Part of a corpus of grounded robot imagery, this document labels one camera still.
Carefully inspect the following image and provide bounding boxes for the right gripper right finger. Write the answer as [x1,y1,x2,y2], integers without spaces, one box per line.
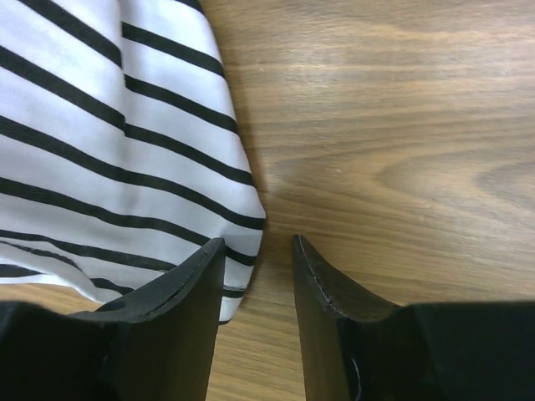
[292,236,534,400]

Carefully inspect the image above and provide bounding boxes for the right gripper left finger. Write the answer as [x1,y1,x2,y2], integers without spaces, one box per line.
[1,238,225,400]

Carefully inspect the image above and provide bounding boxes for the black white striped tank top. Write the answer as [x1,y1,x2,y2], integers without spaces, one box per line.
[1,1,266,322]

